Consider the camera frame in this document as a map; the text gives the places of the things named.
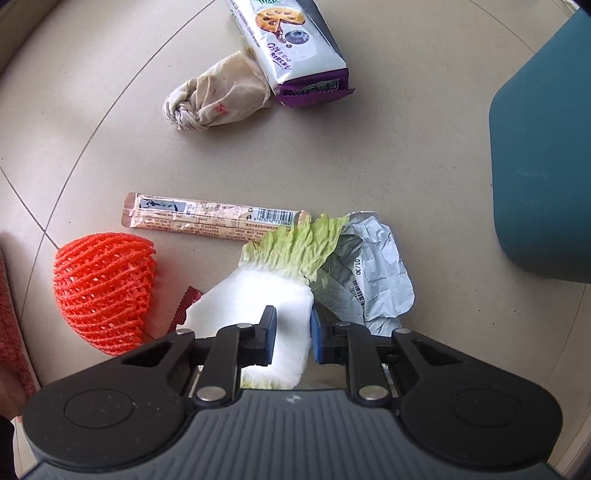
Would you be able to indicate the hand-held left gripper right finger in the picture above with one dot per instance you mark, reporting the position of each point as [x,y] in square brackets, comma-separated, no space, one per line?
[317,339]

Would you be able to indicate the silver wrapper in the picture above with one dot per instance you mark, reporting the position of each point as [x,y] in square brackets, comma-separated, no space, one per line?
[383,263]

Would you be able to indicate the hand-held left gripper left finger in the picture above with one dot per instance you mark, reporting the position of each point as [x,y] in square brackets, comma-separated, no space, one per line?
[269,339]

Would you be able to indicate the red cloth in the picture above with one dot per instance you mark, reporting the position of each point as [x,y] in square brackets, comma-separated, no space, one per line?
[11,341]

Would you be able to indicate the orange foam fruit net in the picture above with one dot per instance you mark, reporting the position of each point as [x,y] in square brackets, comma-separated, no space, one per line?
[101,286]

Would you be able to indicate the beige stick snack packet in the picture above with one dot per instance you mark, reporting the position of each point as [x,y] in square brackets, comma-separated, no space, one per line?
[207,214]

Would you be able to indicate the napa cabbage piece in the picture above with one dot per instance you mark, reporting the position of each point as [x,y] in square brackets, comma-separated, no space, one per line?
[258,286]

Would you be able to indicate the white purple cookie packet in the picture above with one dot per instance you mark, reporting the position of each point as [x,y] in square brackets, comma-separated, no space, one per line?
[288,46]

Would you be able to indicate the red snack wrapper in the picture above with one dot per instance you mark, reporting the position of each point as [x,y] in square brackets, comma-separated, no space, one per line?
[184,308]

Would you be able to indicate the crumpled beige paper bag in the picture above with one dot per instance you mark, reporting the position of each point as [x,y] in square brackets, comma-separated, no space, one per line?
[221,87]

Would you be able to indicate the teal trash bin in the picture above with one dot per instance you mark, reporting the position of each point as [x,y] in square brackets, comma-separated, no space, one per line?
[545,161]

